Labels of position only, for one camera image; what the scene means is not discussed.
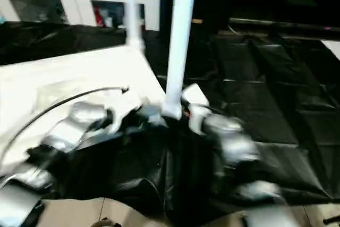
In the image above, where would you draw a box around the white plastic table leg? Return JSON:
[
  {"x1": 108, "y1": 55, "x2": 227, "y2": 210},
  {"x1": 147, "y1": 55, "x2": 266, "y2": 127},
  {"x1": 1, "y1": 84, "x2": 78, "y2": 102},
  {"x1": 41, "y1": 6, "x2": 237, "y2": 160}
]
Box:
[
  {"x1": 161, "y1": 0, "x2": 199, "y2": 121},
  {"x1": 123, "y1": 0, "x2": 146, "y2": 53}
]

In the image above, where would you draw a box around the white plastic table top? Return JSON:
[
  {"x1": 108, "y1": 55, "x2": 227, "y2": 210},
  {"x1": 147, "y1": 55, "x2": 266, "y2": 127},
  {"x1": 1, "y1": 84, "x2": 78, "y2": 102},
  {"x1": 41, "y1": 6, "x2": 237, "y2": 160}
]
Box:
[{"x1": 0, "y1": 43, "x2": 171, "y2": 175}]

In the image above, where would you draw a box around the long black bar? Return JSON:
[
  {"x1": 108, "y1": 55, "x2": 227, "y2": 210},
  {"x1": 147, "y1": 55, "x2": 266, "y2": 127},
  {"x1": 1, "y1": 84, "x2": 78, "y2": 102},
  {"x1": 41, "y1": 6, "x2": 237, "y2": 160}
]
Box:
[{"x1": 229, "y1": 18, "x2": 340, "y2": 33}]

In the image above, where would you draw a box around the red packet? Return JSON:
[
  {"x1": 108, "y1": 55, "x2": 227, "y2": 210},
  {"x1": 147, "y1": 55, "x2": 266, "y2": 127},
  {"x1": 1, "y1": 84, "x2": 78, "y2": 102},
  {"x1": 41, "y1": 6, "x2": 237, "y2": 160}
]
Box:
[{"x1": 92, "y1": 5, "x2": 102, "y2": 27}]

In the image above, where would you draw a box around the white flat board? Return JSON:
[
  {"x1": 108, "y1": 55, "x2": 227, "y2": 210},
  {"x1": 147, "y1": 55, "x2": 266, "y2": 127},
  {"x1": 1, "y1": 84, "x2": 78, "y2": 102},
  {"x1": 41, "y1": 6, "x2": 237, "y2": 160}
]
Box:
[{"x1": 322, "y1": 40, "x2": 340, "y2": 61}]

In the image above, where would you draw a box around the dark grey robot foot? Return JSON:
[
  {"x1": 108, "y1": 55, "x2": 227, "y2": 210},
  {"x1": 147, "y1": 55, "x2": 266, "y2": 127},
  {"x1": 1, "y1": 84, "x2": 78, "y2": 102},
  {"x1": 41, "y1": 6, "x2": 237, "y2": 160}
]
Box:
[{"x1": 91, "y1": 217, "x2": 121, "y2": 227}]

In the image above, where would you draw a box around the black plastic mat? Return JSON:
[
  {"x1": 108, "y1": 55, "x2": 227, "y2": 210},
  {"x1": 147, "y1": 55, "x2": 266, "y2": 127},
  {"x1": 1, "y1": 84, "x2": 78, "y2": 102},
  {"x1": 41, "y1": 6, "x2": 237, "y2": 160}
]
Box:
[{"x1": 0, "y1": 19, "x2": 340, "y2": 220}]

